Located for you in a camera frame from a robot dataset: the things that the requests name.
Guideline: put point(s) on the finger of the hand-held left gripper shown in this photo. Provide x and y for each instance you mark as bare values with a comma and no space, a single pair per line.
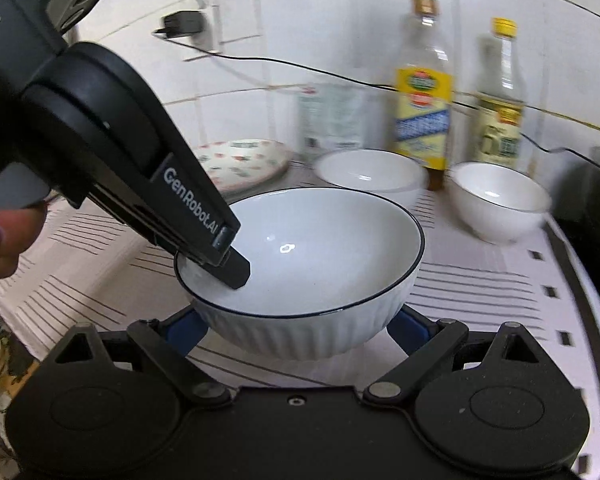
235,267

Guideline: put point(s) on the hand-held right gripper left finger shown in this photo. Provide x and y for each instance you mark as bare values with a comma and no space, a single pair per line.
182,332

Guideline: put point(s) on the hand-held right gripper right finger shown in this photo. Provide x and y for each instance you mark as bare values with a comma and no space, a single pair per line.
410,330

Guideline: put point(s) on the white bowl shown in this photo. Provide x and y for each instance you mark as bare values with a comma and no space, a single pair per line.
320,270
365,172
500,210

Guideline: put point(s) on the person's left hand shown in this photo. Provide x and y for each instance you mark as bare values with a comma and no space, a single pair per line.
5,245

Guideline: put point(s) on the striped tablecloth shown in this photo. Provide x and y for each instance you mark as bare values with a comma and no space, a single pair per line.
480,300

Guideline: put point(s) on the rabbit print plate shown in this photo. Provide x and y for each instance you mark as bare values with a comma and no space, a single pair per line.
250,160

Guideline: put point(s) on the black power adapter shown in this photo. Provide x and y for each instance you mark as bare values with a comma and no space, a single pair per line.
182,22

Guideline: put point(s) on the white salt bag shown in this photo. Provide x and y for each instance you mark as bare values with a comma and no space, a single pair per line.
330,120

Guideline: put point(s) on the yellow label cooking wine bottle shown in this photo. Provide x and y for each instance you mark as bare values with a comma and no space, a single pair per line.
422,110

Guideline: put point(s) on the yellow cap vinegar bottle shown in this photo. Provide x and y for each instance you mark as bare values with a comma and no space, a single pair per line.
497,125

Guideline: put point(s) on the white wall socket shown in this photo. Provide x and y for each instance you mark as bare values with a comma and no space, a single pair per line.
211,30

